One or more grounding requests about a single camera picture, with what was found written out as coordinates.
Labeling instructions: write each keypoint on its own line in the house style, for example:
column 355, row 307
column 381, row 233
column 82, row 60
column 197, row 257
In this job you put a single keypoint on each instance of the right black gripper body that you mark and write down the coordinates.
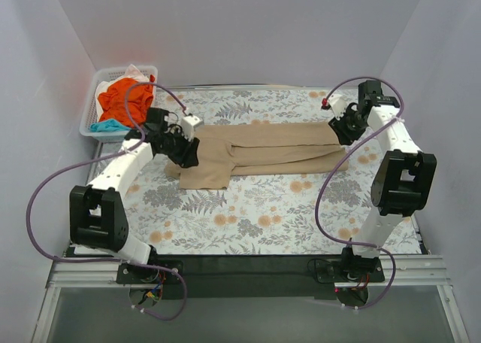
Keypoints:
column 342, row 129

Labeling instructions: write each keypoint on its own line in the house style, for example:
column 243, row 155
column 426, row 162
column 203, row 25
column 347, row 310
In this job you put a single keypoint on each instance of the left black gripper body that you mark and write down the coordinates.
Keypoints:
column 184, row 152

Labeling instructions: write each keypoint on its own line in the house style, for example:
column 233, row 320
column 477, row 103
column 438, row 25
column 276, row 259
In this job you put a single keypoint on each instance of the beige t shirt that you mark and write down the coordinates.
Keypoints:
column 262, row 149

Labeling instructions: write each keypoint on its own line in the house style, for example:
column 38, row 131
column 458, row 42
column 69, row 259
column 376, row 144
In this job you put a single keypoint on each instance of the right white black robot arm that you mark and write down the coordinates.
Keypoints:
column 400, row 187

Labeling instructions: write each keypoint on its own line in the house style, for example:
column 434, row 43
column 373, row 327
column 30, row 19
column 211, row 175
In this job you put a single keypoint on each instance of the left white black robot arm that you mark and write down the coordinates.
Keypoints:
column 97, row 215

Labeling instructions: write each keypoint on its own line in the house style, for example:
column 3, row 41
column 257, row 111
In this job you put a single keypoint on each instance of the orange t shirt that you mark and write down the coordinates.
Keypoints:
column 125, row 101

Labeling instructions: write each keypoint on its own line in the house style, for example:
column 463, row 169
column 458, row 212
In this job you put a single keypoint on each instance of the teal t shirt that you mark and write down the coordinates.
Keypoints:
column 110, row 125

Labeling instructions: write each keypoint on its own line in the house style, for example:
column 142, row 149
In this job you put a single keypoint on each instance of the white t shirt in basket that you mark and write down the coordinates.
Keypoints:
column 134, row 73

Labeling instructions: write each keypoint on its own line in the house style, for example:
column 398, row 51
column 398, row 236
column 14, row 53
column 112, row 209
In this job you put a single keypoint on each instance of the white plastic laundry basket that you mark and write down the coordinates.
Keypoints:
column 92, row 109

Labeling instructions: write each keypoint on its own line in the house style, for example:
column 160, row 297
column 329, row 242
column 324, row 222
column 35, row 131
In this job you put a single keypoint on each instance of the floral patterned table mat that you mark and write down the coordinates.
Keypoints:
column 274, row 214

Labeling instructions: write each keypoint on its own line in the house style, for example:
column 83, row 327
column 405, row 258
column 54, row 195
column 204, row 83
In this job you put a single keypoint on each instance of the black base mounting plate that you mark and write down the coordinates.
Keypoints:
column 248, row 276

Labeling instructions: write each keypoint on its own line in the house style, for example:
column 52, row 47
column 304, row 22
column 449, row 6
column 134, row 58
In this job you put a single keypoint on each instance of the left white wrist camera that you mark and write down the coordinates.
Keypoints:
column 189, row 124

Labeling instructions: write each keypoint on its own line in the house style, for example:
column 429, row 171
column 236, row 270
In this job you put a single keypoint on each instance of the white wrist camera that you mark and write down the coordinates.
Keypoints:
column 336, row 103
column 189, row 124

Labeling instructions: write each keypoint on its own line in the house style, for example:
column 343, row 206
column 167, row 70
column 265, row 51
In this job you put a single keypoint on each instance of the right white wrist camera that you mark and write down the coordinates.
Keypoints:
column 336, row 103

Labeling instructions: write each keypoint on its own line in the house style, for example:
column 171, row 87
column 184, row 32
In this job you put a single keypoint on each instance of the aluminium frame rail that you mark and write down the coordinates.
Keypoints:
column 249, row 299

